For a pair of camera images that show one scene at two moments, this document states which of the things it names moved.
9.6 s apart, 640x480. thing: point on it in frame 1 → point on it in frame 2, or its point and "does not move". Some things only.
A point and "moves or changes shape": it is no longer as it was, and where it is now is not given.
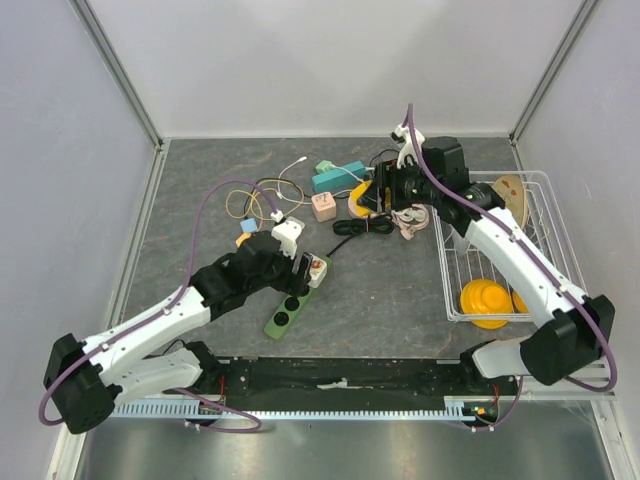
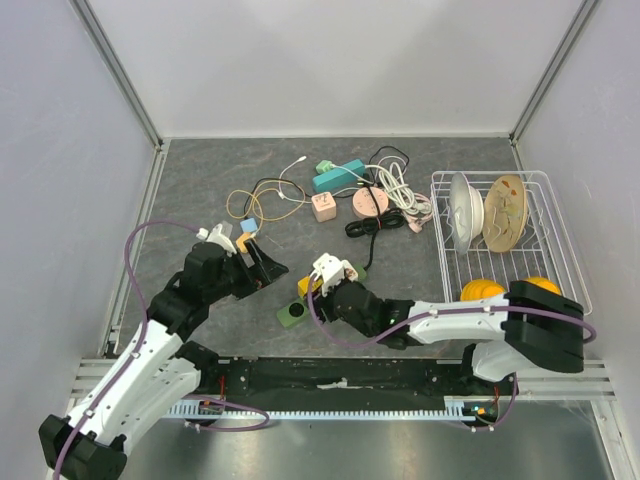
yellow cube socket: [357, 191] moves or changes shape
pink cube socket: [324, 206] does not move
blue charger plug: [248, 225] does not move
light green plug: [323, 166] does not move
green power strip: [290, 309] moves or changes shape
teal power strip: [340, 178] does not move
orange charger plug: [241, 238] does not move
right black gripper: [384, 187] → [323, 302]
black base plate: [359, 380] does not move
